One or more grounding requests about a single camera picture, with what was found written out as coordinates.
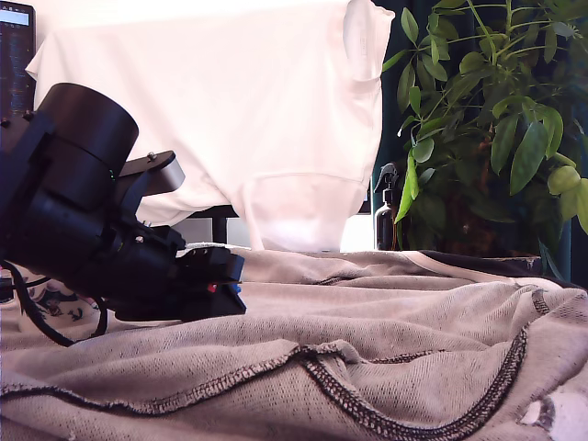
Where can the blue coffee capsule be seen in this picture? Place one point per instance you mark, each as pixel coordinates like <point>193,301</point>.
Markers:
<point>237,289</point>

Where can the black monitor stand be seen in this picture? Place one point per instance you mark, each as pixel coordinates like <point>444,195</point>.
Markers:
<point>220,229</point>

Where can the white mug with cartoon print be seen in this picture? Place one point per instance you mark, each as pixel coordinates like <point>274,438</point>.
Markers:
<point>62,303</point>

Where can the grey knitted cloth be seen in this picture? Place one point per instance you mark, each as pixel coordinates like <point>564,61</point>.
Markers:
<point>321,331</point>

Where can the white t-shirt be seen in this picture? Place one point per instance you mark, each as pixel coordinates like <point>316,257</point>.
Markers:
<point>239,115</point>

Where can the dark spray bottle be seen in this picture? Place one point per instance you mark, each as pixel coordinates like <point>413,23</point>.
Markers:
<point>385,220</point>

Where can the black computer monitor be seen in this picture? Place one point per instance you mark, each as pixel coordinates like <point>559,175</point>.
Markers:
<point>17,55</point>

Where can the green leafy house plant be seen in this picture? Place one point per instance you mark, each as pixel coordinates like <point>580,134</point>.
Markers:
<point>496,138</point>

